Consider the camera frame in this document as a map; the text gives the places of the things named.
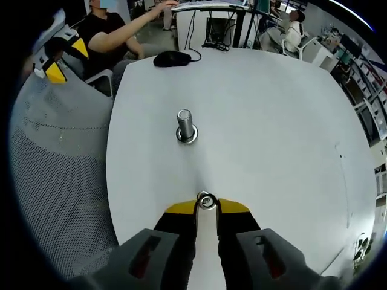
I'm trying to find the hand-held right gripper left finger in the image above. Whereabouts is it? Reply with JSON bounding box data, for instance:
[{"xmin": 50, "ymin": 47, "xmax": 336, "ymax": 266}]
[{"xmin": 71, "ymin": 198, "xmax": 200, "ymax": 290}]

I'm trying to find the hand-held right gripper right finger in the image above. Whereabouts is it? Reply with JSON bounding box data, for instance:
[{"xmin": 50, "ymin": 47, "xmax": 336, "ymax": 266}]
[{"xmin": 215, "ymin": 198, "xmax": 343, "ymax": 290}]

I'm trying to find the small black washer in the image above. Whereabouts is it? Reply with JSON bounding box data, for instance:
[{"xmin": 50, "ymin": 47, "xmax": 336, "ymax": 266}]
[{"xmin": 197, "ymin": 192, "xmax": 218, "ymax": 211}]

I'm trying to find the large threaded steel stud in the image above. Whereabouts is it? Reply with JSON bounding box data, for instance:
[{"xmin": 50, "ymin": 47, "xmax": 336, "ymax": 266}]
[{"xmin": 175, "ymin": 108, "xmax": 200, "ymax": 146}]

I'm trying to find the grey mesh office chair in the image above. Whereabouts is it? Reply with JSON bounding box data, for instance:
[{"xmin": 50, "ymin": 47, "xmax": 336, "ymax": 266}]
[{"xmin": 8, "ymin": 59, "xmax": 122, "ymax": 280}]

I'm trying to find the black computer mouse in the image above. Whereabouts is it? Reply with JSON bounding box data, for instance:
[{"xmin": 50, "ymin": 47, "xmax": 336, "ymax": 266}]
[{"xmin": 152, "ymin": 50, "xmax": 192, "ymax": 68}]

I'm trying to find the white standing desk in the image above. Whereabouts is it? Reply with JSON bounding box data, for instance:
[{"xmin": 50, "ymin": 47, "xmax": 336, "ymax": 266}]
[{"xmin": 170, "ymin": 0, "xmax": 252, "ymax": 51}]

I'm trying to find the shelf with white bins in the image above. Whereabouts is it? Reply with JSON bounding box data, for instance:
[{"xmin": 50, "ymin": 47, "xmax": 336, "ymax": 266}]
[{"xmin": 340, "ymin": 54, "xmax": 387, "ymax": 141}]

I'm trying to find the black background monitor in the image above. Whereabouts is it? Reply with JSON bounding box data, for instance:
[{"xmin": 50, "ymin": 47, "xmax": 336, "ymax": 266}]
[{"xmin": 340, "ymin": 34, "xmax": 363, "ymax": 59}]

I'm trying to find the black mouse cable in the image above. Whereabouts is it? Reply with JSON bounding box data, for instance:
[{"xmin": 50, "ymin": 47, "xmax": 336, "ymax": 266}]
[{"xmin": 187, "ymin": 47, "xmax": 203, "ymax": 63}]

